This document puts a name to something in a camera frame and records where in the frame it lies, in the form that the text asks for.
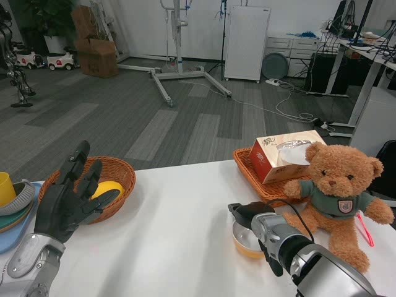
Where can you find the large closed cardboard box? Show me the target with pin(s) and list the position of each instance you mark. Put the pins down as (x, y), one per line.
(97, 62)

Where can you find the black computer tower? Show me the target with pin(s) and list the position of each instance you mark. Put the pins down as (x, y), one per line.
(317, 72)

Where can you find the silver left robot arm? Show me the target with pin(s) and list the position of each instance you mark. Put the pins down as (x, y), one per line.
(28, 256)

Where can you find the green plate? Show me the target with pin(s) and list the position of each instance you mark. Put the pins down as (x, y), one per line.
(9, 221)

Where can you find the silver patient lift gantry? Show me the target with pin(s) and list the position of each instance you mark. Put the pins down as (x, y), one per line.
(177, 31)

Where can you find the black tripod stand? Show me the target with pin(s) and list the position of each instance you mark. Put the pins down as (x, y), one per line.
(223, 37)

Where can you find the leaning flat cardboard box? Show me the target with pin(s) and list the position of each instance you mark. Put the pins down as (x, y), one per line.
(82, 21)

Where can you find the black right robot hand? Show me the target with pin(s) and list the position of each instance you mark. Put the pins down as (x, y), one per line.
(247, 213)

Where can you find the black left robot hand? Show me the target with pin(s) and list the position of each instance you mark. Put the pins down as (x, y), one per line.
(55, 210)

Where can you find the yellow plastic cup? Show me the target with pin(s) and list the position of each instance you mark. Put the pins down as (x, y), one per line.
(6, 190)

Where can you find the white low side cabinet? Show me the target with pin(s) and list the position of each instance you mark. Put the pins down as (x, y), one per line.
(374, 120)

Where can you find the brown teddy bear green shirt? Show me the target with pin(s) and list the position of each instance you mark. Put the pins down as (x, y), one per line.
(337, 167)

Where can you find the orange plastic bowl white inside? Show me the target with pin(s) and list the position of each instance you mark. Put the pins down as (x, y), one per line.
(244, 239)

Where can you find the round brown wicker basket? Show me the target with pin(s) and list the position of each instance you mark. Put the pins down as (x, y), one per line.
(117, 173)

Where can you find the grey round tray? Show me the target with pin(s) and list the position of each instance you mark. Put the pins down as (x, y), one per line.
(274, 65)

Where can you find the folded silver lift frame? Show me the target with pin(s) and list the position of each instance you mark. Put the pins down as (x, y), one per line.
(103, 21)

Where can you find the white office desk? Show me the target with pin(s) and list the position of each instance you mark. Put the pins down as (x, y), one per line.
(365, 65)

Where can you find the white drawer cabinet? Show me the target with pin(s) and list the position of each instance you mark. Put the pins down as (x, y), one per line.
(303, 55)
(278, 43)

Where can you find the red and wood tissue box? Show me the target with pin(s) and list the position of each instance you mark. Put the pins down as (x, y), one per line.
(263, 161)

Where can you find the white power strip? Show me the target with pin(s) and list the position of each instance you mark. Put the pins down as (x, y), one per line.
(273, 82)

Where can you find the rectangular brown wicker basket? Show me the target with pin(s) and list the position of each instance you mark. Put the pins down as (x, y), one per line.
(247, 168)

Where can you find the yellow round fruit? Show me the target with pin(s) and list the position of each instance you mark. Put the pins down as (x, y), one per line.
(108, 185)

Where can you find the black white power adapter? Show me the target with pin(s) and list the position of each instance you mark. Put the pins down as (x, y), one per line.
(320, 123)

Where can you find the white tall cabinet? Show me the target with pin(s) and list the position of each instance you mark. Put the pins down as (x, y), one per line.
(246, 43)

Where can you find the green potted plant white pot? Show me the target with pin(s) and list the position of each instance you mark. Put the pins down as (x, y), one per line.
(52, 18)

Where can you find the light blue tray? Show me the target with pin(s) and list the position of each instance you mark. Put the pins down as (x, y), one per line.
(18, 235)

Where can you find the black silver humanoid robot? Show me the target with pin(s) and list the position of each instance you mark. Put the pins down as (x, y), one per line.
(10, 58)

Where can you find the black office chair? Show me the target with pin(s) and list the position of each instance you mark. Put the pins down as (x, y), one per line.
(385, 173)

